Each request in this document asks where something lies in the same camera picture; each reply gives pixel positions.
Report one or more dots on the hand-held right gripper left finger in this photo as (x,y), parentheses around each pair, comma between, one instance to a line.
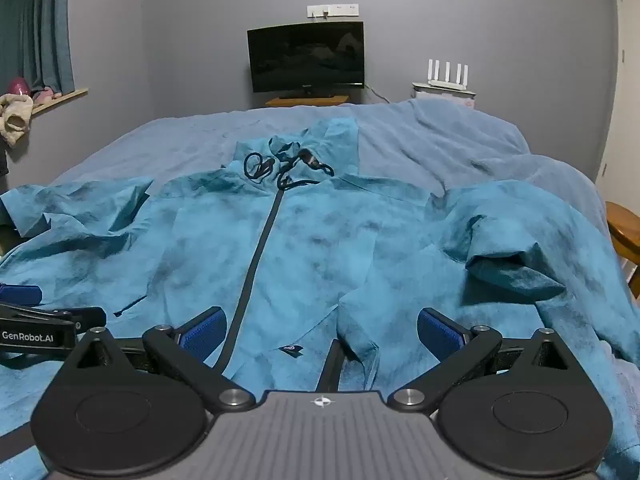
(204,334)

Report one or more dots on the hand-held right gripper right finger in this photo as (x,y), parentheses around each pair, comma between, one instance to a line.
(439,332)

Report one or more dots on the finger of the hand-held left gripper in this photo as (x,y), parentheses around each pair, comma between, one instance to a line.
(87,317)
(20,294)

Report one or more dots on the teal zip jacket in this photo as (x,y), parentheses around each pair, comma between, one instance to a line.
(320,245)

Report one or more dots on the cream cloth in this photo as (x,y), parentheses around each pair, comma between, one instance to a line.
(15,117)

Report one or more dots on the pink soft toy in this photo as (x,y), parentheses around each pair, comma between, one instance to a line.
(45,94)

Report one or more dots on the blue bed blanket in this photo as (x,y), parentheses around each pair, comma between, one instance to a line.
(430,130)

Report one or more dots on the wooden windowsill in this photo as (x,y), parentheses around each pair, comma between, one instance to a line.
(65,96)

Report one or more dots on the pink round toy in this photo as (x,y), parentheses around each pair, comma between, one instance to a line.
(19,87)

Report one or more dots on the wooden chair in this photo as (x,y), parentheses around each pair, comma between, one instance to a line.
(622,225)

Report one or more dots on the white box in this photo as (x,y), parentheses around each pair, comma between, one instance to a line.
(425,94)

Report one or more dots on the white router with antennas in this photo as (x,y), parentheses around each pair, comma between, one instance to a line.
(448,79)

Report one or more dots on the wooden television stand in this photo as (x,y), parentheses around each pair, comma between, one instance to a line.
(306,101)

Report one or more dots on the blue curtain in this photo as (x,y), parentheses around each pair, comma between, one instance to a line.
(42,25)

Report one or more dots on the black flat television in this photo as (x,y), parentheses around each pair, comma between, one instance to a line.
(306,57)

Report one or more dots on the white door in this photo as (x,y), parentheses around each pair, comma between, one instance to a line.
(622,85)

